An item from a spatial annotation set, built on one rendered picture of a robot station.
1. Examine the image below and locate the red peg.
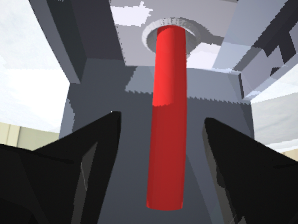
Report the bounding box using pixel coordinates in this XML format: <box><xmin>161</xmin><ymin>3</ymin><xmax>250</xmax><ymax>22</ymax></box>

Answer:
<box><xmin>146</xmin><ymin>26</ymin><xmax>188</xmax><ymax>210</ymax></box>

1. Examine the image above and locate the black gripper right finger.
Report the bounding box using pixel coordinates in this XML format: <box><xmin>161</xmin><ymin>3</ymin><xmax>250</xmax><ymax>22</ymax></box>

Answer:
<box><xmin>202</xmin><ymin>117</ymin><xmax>298</xmax><ymax>224</ymax></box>

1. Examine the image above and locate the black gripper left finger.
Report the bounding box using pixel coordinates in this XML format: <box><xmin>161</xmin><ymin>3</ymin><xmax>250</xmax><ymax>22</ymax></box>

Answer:
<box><xmin>0</xmin><ymin>112</ymin><xmax>121</xmax><ymax>224</ymax></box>

